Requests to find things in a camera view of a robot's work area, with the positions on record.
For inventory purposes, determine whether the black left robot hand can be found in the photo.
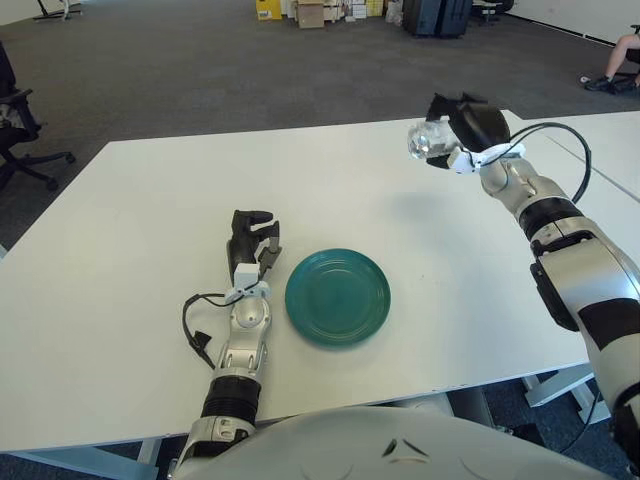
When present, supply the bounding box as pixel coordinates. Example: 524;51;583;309
224;208;281;284

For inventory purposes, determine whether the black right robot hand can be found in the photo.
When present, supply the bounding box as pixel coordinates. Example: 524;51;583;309
424;91;512;171

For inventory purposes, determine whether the clear plastic water bottle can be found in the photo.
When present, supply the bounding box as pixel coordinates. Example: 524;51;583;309
407;118;464;162

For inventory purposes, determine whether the green round plate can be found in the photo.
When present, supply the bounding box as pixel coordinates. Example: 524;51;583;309
284;248;393;351

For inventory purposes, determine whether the black suitcase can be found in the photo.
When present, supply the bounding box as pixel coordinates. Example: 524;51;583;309
437;0;472;40

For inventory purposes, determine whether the black distant office chair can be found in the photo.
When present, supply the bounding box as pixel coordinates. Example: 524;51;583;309
470;0;516;27

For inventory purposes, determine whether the black cabinet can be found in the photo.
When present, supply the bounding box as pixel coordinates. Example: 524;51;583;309
402;0;442;36

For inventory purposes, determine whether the seated person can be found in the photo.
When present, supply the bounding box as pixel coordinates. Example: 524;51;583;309
584;22;640;94

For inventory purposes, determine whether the stack of white boxes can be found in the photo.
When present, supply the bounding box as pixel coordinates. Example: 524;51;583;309
323;0;387;24

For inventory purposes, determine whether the brown cardboard box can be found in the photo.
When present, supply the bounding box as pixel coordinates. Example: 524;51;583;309
297;0;325;29

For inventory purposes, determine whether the grey robot torso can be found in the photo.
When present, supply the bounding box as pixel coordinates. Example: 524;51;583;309
189;404;631;480

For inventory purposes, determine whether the yellow cardboard box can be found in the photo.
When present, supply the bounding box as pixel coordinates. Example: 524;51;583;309
255;0;284;22

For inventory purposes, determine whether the black empty office chair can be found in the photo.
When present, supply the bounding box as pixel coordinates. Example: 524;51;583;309
0;39;76;194

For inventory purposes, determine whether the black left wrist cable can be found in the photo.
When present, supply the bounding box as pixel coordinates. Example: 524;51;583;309
182;292;236;369

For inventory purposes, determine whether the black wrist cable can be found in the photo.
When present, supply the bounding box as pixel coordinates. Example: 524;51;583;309
509;123;594;204
182;292;236;369

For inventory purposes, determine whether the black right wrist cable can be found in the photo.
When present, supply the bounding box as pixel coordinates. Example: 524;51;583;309
509;123;594;204

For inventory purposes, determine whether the distant desk frame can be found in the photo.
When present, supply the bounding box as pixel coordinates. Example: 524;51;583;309
32;0;84;21

